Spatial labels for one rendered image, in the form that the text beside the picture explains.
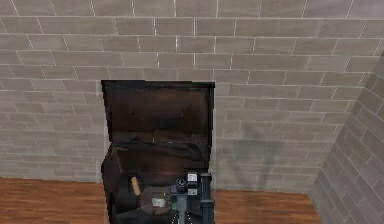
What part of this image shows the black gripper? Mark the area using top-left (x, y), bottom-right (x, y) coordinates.
top-left (175, 177), bottom-right (189, 195)

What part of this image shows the dark brown open chest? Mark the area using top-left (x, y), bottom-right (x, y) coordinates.
top-left (100, 79), bottom-right (216, 224)

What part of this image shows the small pale box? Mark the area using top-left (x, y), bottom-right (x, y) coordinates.
top-left (151, 197), bottom-right (167, 209)

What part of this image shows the tan cylinder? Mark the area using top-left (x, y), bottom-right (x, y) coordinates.
top-left (130, 176), bottom-right (143, 197)

